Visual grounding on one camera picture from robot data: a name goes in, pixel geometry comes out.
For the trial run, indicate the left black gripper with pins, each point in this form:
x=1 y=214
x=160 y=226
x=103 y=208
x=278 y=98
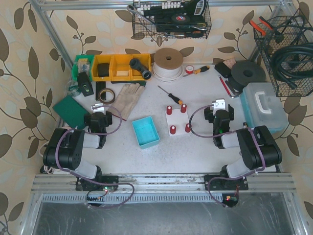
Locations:
x=88 y=118

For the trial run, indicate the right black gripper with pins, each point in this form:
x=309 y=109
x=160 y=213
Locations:
x=208 y=113

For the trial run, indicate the large red spring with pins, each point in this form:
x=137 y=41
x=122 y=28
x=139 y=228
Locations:
x=183 y=108

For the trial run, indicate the beige work glove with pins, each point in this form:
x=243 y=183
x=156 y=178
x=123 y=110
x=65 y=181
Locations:
x=126 y=100

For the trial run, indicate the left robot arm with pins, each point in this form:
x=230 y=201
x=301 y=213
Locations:
x=90 y=176

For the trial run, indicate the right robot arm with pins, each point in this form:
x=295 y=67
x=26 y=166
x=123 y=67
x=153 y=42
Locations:
x=258 y=150

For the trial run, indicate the brown tape roll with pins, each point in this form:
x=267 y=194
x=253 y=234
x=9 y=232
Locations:
x=106 y=96

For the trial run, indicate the green sanding block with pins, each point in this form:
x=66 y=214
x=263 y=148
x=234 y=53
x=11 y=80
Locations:
x=71 y=112

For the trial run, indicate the black measuring device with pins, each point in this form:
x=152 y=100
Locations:
x=84 y=84

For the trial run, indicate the glass jar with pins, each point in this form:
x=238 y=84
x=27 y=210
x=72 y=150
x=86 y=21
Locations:
x=73 y=88

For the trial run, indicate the clear turquoise storage box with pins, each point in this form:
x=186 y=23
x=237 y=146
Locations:
x=262 y=107

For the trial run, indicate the black orange screwdriver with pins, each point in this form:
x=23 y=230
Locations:
x=174 y=98

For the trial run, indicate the black sponge block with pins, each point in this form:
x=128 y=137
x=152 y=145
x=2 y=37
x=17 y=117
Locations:
x=223 y=69

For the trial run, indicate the turquoise plastic tray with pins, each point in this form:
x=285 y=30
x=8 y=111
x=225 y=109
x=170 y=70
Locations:
x=145 y=132

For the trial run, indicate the black foam block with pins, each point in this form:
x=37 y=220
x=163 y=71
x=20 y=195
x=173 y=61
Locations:
x=103 y=69

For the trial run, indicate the yellow black screwdriver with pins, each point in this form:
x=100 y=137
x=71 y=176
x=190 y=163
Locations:
x=200 y=70

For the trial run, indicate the yellow parts bin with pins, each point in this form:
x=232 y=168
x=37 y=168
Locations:
x=119 y=67

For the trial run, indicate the red tape roll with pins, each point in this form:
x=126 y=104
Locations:
x=189 y=69

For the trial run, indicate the green parts bin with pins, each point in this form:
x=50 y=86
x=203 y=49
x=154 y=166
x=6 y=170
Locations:
x=82 y=63

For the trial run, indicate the black pipe fitting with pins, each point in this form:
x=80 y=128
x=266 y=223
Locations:
x=138 y=66

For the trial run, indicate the red handled hex key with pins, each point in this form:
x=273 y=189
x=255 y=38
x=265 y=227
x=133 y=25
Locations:
x=232 y=93

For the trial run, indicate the white peg base plate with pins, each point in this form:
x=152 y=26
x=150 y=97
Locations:
x=179 y=120

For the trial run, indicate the black cable spool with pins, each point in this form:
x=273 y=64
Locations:
x=245 y=72

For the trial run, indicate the white cable spool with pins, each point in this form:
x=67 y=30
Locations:
x=168 y=65

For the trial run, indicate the orange handled pliers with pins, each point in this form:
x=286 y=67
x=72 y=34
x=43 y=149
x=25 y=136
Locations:
x=263 y=22

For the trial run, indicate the right wire basket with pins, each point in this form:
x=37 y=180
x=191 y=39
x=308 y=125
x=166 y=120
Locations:
x=288 y=55

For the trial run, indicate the wire basket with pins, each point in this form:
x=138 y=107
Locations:
x=288 y=55
x=170 y=19

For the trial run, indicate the top wire basket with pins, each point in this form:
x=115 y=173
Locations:
x=170 y=19

